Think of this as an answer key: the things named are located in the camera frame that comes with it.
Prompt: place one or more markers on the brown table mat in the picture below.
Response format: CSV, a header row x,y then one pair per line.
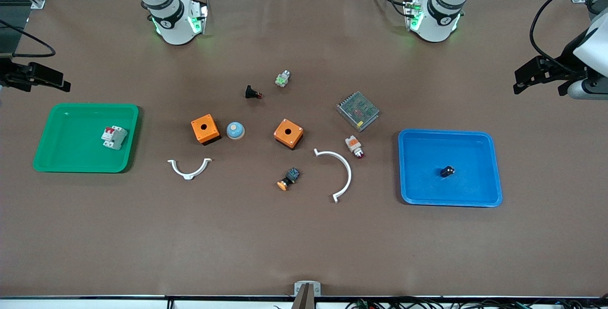
x,y
285,233

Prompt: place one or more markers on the grey metal edge bracket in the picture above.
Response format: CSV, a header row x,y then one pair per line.
x,y
299,287

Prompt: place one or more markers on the large white curved bracket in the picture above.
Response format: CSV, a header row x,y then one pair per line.
x,y
349,176

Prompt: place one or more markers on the small black capacitor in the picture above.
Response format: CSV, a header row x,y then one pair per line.
x,y
447,171

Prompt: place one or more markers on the white red circuit breaker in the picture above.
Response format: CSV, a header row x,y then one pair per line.
x,y
114,138

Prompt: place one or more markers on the green plastic tray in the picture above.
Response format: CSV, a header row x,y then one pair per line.
x,y
71,157

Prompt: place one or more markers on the orange white red indicator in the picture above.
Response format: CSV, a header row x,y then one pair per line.
x,y
353,144

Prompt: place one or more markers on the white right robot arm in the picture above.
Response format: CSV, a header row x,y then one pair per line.
x,y
173,22

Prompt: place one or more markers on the blue dome push button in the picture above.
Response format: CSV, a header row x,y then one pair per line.
x,y
235,131

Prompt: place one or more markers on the green white push button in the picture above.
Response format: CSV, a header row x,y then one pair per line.
x,y
282,79

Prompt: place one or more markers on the orange mushroom button blue block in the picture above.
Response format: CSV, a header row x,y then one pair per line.
x,y
292,175

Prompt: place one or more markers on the black red indicator lamp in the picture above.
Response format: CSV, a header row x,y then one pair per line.
x,y
250,92

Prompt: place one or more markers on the blue plastic tray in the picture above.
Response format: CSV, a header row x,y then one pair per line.
x,y
427,190

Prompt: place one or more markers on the small white curved bracket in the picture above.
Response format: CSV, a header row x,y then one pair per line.
x,y
190,176

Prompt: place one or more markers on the orange button box black base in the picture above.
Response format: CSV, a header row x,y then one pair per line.
x,y
211,131

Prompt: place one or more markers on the brown camera post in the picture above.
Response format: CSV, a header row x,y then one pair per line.
x,y
304,300

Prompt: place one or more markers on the metal mesh power supply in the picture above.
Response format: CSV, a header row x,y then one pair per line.
x,y
358,111

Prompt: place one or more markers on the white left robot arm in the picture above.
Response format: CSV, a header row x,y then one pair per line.
x,y
439,19

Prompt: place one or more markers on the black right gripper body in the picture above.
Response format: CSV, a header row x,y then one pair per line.
x,y
10,74

